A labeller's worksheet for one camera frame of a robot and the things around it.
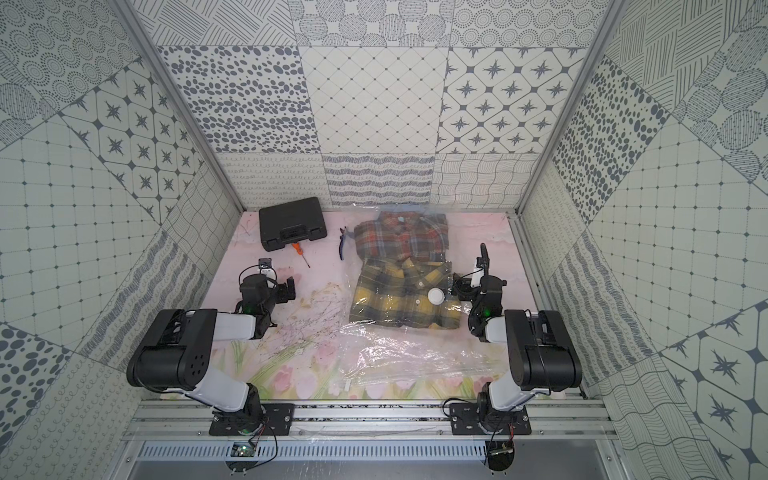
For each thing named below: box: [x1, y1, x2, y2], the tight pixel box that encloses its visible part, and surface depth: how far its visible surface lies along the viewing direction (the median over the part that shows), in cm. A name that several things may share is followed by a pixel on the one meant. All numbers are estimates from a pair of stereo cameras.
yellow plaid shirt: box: [349, 257, 461, 329], surface depth 95 cm
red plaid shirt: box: [354, 211, 450, 262], surface depth 109 cm
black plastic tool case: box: [259, 197, 327, 252], surface depth 113 cm
